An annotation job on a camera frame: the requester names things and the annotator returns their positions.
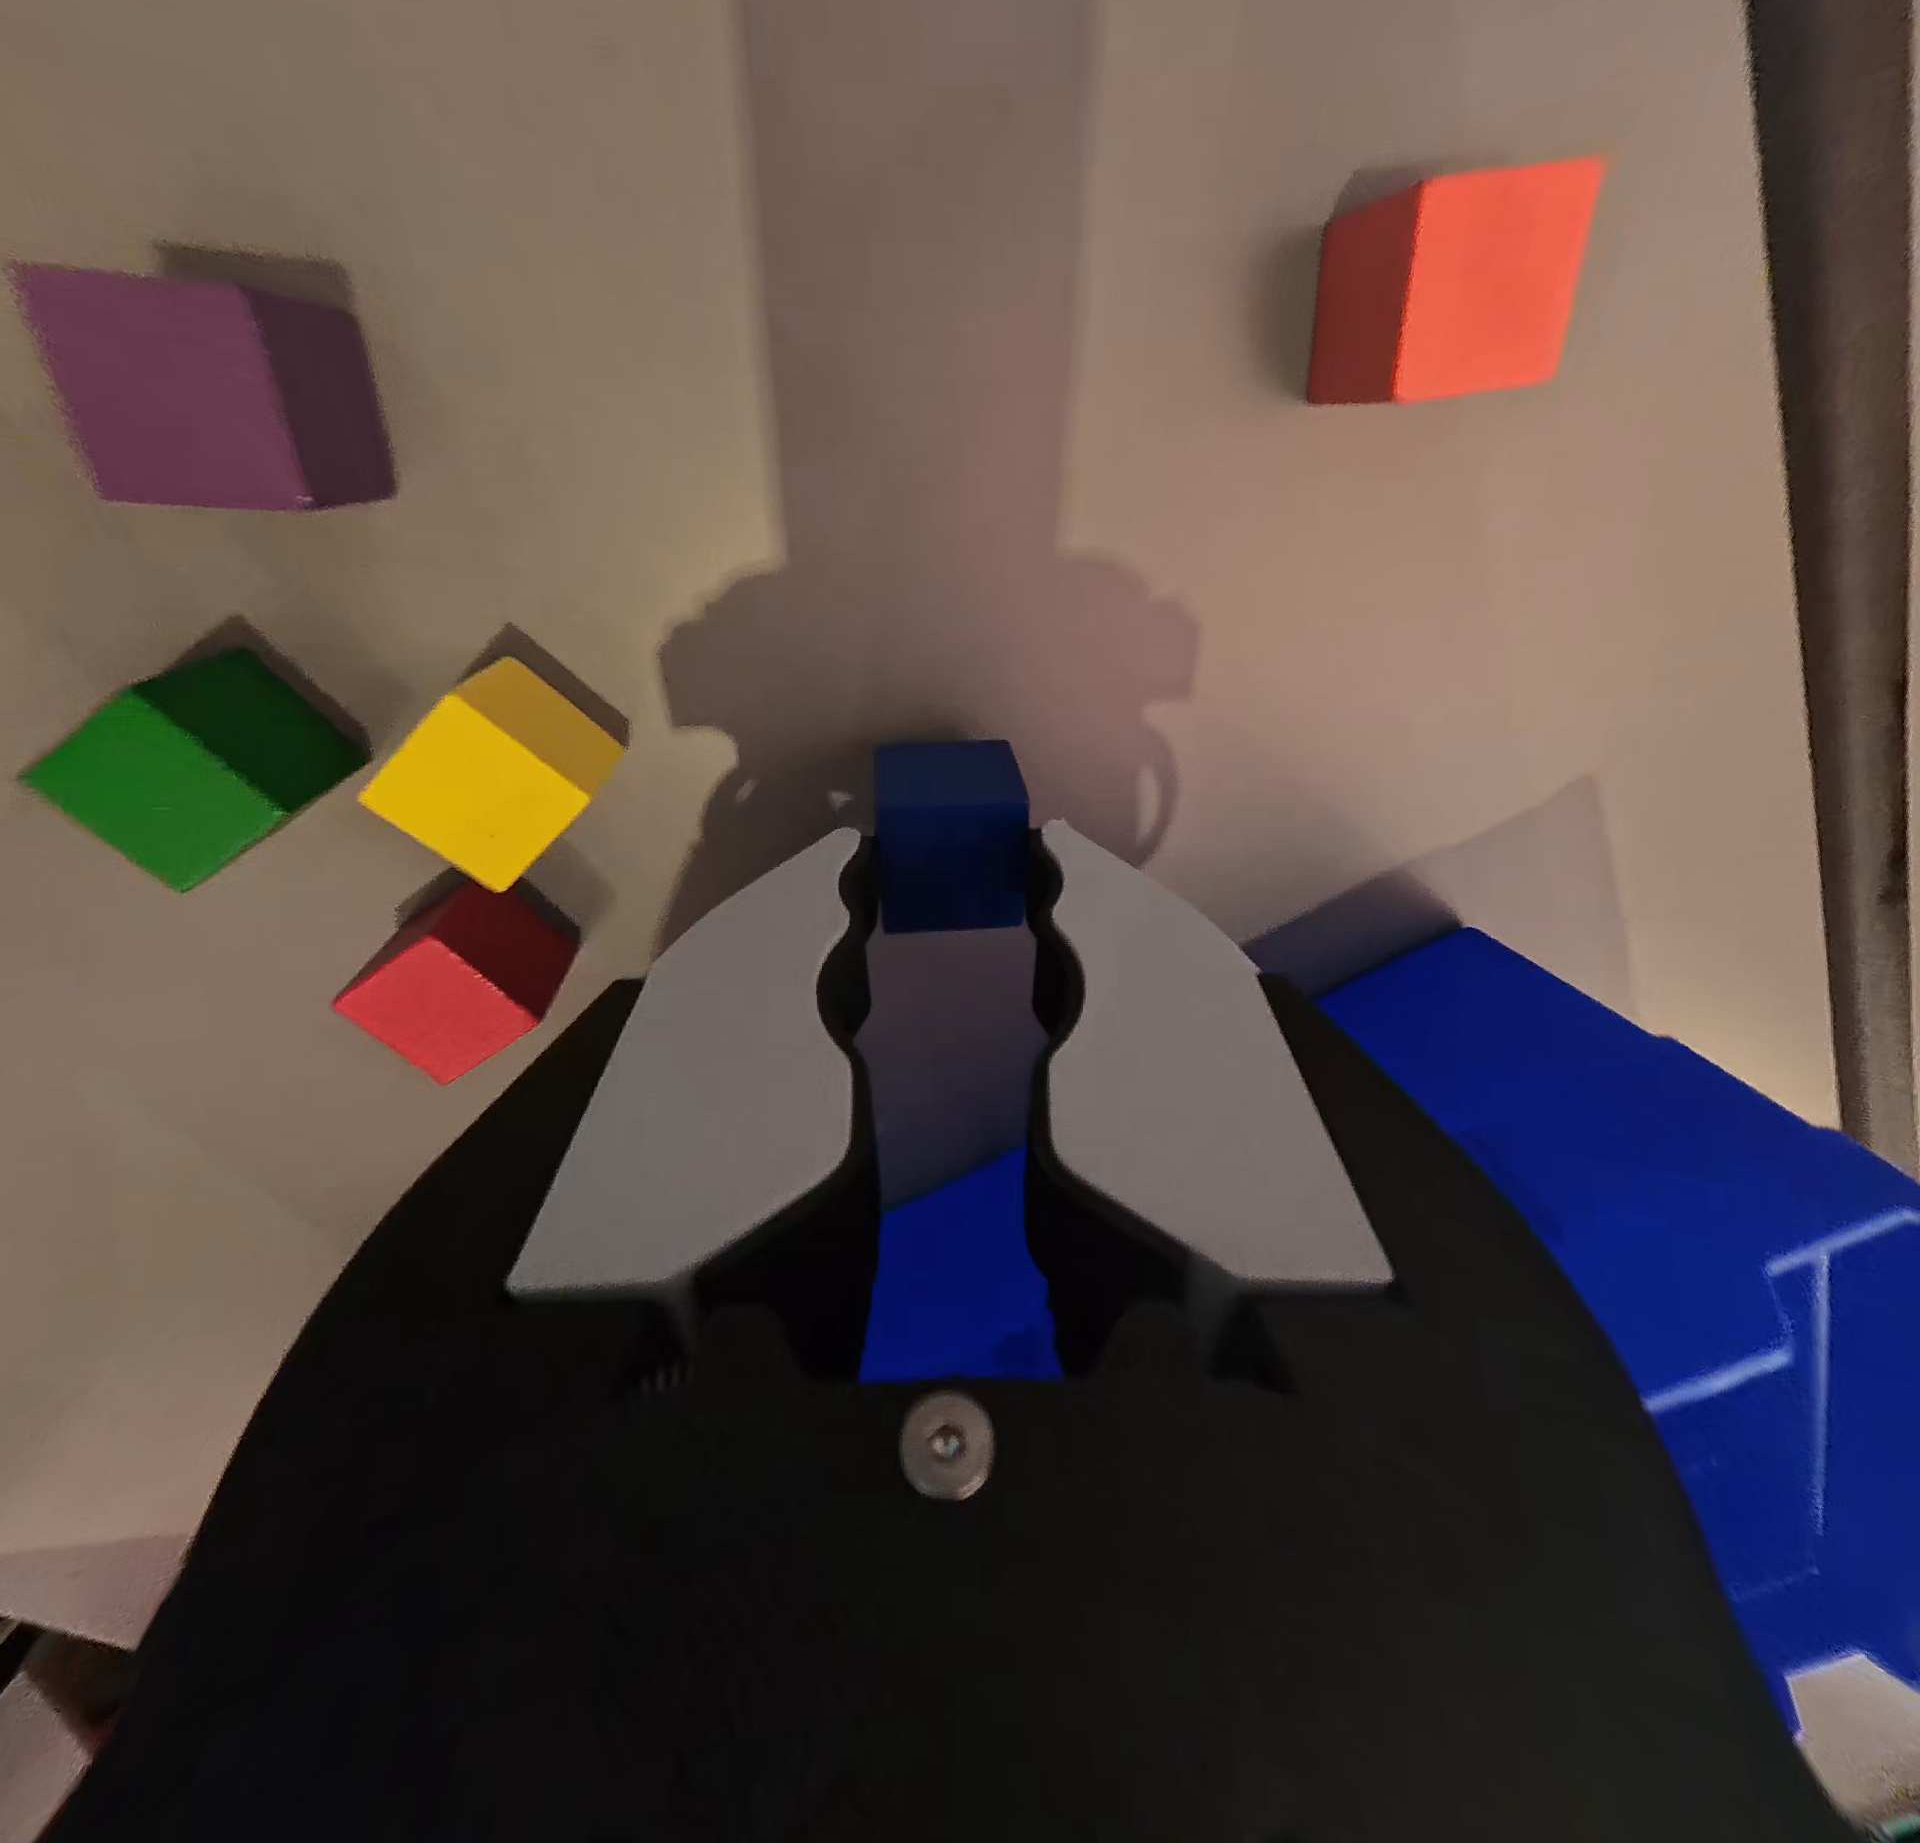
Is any blue wooden cube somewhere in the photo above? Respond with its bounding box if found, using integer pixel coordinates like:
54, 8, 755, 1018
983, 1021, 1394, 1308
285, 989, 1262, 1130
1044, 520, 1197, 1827
874, 744, 1028, 937

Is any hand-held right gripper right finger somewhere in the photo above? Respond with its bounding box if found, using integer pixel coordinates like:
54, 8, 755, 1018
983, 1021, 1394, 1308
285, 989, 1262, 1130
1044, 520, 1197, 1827
1024, 820, 1397, 1313

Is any blue plastic bin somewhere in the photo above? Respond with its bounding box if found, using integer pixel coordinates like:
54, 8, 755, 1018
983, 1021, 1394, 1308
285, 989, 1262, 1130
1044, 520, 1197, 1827
861, 926, 1920, 1725

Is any yellow wooden cube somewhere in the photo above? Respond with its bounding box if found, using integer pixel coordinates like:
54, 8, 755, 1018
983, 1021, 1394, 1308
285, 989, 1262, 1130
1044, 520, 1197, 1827
354, 657, 625, 893

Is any orange wooden cube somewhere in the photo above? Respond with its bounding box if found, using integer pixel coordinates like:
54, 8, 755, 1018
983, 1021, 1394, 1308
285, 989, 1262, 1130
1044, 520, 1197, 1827
1305, 152, 1605, 409

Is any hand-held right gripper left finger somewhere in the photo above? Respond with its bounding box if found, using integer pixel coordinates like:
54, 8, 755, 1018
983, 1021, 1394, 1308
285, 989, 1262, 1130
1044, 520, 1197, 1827
508, 827, 878, 1313

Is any red wooden cube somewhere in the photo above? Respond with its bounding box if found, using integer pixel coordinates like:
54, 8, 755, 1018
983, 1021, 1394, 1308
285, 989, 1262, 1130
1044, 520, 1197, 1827
335, 881, 581, 1090

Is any black strip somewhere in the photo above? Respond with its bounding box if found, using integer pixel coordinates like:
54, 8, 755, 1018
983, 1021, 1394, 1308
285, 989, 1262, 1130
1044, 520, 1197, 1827
1740, 0, 1920, 1178

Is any green wooden cube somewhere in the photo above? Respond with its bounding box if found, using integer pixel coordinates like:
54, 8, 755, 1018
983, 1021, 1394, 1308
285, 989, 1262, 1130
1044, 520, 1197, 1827
20, 647, 375, 893

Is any purple wooden cube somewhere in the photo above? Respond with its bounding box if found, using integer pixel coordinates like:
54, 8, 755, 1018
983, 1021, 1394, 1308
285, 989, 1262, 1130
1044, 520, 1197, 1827
13, 260, 401, 511

